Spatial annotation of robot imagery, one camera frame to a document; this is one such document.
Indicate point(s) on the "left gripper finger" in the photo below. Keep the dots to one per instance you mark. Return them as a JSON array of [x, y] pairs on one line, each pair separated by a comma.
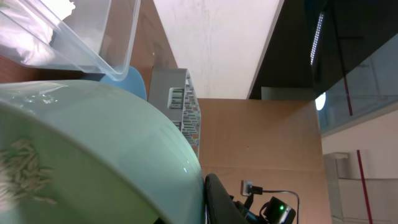
[[219, 205]]

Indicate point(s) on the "mint green bowl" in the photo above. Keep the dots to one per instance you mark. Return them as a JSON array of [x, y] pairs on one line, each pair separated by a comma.
[[79, 151]]

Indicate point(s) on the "white tissue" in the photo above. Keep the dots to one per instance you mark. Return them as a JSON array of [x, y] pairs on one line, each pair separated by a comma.
[[29, 28]]

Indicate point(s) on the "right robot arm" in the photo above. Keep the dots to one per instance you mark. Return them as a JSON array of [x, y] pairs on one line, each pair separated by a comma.
[[274, 211]]

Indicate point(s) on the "grey dishwasher rack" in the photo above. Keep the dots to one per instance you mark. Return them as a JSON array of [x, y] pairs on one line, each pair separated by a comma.
[[172, 92]]

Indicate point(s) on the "dark blue plate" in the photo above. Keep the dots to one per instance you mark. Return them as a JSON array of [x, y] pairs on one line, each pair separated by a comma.
[[132, 83]]

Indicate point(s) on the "clear plastic bin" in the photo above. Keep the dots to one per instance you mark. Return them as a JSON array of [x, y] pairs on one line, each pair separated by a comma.
[[97, 38]]

